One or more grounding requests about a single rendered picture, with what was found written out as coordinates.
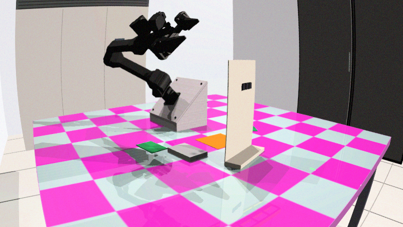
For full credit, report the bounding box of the cream panel with slots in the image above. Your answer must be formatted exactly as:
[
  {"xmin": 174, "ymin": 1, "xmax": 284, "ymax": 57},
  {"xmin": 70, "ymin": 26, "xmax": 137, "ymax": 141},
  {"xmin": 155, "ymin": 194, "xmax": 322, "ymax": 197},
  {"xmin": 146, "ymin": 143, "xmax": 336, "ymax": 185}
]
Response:
[{"xmin": 224, "ymin": 60, "xmax": 265, "ymax": 170}]

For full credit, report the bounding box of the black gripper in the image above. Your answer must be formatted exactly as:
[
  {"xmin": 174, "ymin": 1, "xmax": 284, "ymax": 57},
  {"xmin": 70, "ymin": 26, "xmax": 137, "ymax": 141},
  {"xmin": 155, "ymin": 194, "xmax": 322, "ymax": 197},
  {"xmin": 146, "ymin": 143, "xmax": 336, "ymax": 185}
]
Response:
[{"xmin": 150, "ymin": 11, "xmax": 199, "ymax": 61}]

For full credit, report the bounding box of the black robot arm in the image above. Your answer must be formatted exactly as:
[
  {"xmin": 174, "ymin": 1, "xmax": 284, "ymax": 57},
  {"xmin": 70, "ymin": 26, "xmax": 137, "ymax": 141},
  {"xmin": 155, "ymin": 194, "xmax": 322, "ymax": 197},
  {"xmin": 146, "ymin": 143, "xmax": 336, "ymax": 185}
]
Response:
[{"xmin": 103, "ymin": 11, "xmax": 180, "ymax": 105}]

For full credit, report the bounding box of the orange square mat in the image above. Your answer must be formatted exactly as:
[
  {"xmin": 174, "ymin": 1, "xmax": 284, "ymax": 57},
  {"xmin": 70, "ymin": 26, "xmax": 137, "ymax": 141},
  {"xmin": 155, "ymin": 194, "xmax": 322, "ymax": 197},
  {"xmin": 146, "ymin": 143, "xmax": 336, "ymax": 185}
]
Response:
[{"xmin": 195, "ymin": 133, "xmax": 226, "ymax": 149}]

